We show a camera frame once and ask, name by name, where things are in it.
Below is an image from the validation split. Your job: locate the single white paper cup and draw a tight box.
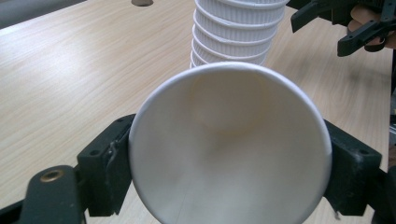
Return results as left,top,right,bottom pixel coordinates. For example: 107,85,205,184
128,61,333,224

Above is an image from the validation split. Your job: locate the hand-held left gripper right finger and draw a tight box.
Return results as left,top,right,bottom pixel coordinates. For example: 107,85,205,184
323,119,383,217

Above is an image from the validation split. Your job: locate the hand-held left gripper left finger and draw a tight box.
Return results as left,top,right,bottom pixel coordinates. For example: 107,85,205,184
77,113,137,217

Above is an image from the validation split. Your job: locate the stack of white paper cups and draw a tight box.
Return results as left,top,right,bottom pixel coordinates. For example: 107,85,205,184
189,0,290,69

